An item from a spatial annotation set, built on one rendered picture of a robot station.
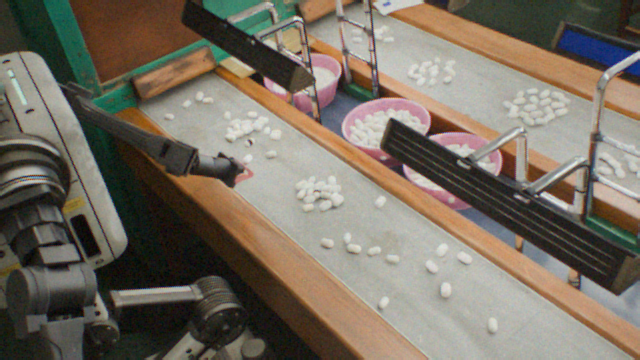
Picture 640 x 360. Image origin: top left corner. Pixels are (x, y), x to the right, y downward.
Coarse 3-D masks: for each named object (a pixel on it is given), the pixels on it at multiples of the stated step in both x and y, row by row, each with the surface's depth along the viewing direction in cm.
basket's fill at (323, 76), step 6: (318, 72) 266; (324, 72) 265; (330, 72) 266; (318, 78) 262; (324, 78) 263; (330, 78) 262; (276, 84) 264; (318, 84) 260; (324, 84) 259; (276, 90) 261; (282, 90) 260
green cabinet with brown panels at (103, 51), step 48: (48, 0) 229; (96, 0) 239; (144, 0) 248; (192, 0) 258; (240, 0) 269; (288, 0) 281; (48, 48) 265; (96, 48) 246; (144, 48) 256; (192, 48) 265; (96, 96) 252
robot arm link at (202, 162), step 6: (198, 156) 194; (204, 156) 196; (210, 156) 198; (198, 162) 194; (204, 162) 195; (210, 162) 196; (192, 168) 195; (198, 168) 194; (204, 168) 195; (210, 168) 196; (192, 174) 195; (198, 174) 196; (204, 174) 196; (210, 174) 197
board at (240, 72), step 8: (288, 32) 283; (296, 32) 282; (272, 40) 280; (288, 40) 278; (296, 40) 277; (312, 40) 275; (288, 48) 273; (296, 48) 272; (232, 56) 274; (288, 56) 271; (224, 64) 271; (232, 64) 270; (232, 72) 266; (240, 72) 265; (248, 72) 264
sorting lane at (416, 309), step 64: (192, 128) 248; (256, 192) 217; (320, 192) 212; (384, 192) 208; (320, 256) 192; (384, 256) 189; (448, 256) 186; (384, 320) 173; (448, 320) 171; (512, 320) 168; (576, 320) 166
